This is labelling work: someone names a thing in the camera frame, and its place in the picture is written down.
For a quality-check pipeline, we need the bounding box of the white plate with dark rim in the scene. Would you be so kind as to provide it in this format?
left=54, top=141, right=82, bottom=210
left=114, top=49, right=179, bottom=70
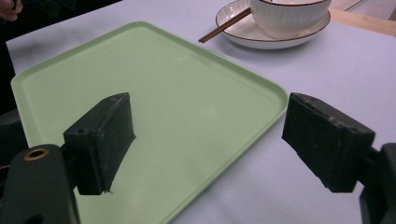
left=215, top=0, right=332, bottom=50

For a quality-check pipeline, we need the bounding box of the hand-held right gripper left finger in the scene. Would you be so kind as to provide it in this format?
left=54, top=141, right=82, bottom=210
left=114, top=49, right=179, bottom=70
left=63, top=91, right=137, bottom=196

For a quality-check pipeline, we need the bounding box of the light green plastic tray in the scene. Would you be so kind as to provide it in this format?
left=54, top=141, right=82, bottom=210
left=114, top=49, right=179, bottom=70
left=10, top=21, right=289, bottom=224

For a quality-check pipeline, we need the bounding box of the white ribbed bowl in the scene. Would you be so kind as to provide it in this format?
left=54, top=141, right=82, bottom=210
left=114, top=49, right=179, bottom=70
left=249, top=0, right=332, bottom=40

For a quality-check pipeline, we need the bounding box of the brown wooden chopstick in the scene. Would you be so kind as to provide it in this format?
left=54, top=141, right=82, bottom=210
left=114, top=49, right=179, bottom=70
left=200, top=8, right=252, bottom=44
left=198, top=7, right=252, bottom=42

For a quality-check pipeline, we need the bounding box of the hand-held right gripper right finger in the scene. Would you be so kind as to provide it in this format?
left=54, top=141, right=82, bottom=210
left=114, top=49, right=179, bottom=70
left=281, top=91, right=376, bottom=193

